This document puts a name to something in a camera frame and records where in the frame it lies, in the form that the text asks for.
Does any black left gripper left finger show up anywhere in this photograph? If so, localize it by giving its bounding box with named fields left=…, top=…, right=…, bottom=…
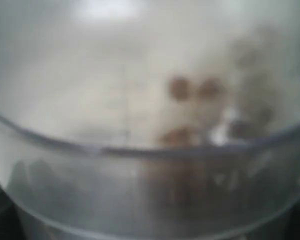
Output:
left=0, top=187, right=26, bottom=240

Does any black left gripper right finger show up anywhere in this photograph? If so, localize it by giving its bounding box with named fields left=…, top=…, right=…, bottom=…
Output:
left=244, top=200, right=300, bottom=240

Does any clear plastic bottle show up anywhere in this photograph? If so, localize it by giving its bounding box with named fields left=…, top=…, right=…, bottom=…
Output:
left=0, top=0, right=300, bottom=240

